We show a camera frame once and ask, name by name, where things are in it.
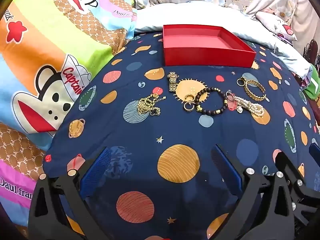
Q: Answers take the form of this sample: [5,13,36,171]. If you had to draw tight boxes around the gold chain bracelet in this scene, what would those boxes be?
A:
[244,79,270,103]

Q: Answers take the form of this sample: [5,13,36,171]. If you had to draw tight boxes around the gold necklace with black clover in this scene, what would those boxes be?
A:
[136,93,167,117]

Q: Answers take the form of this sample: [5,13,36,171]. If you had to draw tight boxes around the navy planet print blanket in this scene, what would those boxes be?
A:
[42,31,320,240]

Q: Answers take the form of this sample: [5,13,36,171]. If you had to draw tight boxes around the white pillow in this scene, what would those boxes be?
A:
[134,0,313,80]

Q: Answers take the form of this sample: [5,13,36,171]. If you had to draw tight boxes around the dark bead bracelet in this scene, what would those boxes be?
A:
[194,87,228,115]

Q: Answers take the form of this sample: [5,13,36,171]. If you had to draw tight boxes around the green cloth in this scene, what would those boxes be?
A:
[304,79,320,100]

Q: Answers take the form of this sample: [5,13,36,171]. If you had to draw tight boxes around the gold wristwatch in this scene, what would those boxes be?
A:
[167,71,179,93]

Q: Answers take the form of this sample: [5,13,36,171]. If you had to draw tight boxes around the white pearl bracelet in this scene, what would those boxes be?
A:
[234,95,265,117]

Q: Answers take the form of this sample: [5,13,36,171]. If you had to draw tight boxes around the white cable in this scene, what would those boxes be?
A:
[274,0,282,53]

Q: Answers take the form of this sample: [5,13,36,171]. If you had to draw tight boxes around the pink cartoon pillow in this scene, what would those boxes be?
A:
[255,10,298,42]

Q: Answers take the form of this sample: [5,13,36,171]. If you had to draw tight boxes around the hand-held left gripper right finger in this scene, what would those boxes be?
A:
[211,144,298,240]

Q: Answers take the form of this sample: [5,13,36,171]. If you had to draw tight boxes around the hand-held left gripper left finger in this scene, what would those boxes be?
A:
[29,146,112,240]

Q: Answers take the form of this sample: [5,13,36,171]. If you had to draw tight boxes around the colourful monkey print blanket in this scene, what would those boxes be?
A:
[0,0,138,230]

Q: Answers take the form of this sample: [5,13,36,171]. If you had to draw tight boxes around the dark metal stand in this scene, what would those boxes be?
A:
[302,39,320,65]

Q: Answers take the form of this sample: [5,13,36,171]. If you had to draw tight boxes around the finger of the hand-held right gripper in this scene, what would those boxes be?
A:
[309,144,320,163]
[274,151,320,228]

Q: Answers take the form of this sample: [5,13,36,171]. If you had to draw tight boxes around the red cardboard box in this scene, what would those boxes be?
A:
[162,24,257,68]

